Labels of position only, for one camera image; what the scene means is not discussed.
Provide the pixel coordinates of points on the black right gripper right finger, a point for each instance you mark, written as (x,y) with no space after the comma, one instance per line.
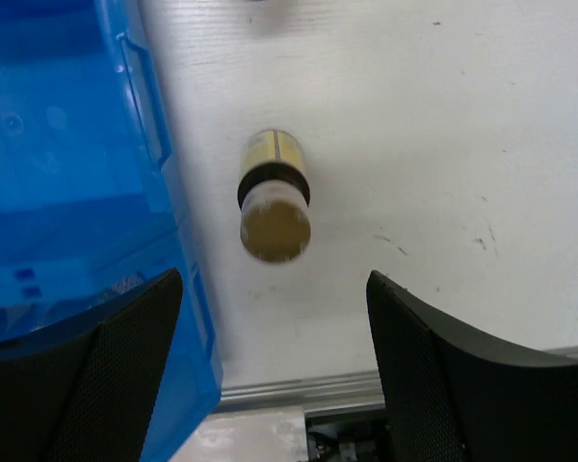
(453,392)

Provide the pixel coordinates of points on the blue three-compartment plastic bin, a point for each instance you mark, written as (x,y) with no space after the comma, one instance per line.
(92,202)

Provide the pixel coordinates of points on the yellow-label brown bottle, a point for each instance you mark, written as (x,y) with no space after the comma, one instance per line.
(273,196)

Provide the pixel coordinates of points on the front aluminium rail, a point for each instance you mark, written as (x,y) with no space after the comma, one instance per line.
(337,382)

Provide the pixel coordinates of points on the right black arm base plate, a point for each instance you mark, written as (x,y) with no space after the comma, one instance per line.
(349,436)

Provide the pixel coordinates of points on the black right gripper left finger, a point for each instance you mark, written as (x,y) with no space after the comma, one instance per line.
(84,388)

